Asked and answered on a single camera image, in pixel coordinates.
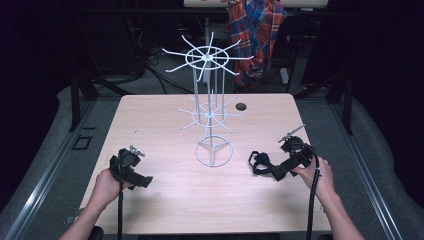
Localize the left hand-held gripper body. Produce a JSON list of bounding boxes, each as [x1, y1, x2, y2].
[[109, 145, 146, 184]]

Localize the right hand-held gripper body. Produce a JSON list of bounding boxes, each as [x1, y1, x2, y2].
[[277, 124, 316, 175]]

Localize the black strap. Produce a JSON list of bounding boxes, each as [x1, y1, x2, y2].
[[247, 150, 279, 176]]

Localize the person's left hand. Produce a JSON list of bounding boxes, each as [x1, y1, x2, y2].
[[89, 168, 135, 211]]

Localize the person's right hand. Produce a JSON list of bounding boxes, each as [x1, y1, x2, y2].
[[291, 156, 337, 202]]

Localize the black tape rectangle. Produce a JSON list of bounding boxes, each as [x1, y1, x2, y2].
[[71, 134, 94, 151]]

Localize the black metal stand leg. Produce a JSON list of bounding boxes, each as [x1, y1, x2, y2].
[[68, 71, 101, 133], [328, 74, 355, 136]]

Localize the plaid cloth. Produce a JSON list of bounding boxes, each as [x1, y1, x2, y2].
[[225, 0, 288, 94]]

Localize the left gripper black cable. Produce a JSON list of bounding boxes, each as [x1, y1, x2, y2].
[[116, 149, 126, 240]]

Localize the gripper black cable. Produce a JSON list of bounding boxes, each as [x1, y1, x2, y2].
[[116, 149, 126, 240], [299, 142, 322, 240]]

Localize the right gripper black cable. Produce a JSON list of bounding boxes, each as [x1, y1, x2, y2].
[[299, 142, 322, 240]]

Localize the white wire hook rack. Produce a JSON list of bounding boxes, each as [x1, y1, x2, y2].
[[161, 31, 255, 168]]

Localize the black floor cables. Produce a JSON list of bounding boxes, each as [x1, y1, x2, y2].
[[109, 46, 194, 96]]

